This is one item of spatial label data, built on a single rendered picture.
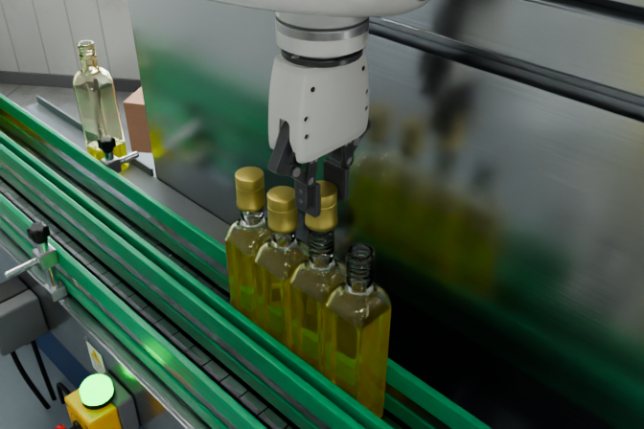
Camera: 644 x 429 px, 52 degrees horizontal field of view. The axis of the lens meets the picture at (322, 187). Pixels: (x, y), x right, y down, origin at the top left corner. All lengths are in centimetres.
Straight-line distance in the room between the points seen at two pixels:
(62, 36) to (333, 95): 379
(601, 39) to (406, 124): 24
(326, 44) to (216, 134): 55
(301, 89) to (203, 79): 49
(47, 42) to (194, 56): 337
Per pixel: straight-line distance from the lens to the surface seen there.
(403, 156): 77
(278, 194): 75
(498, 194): 71
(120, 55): 423
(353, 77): 63
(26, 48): 451
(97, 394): 99
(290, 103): 60
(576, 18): 62
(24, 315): 120
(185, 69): 111
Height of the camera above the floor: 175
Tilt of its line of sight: 33 degrees down
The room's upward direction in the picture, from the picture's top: straight up
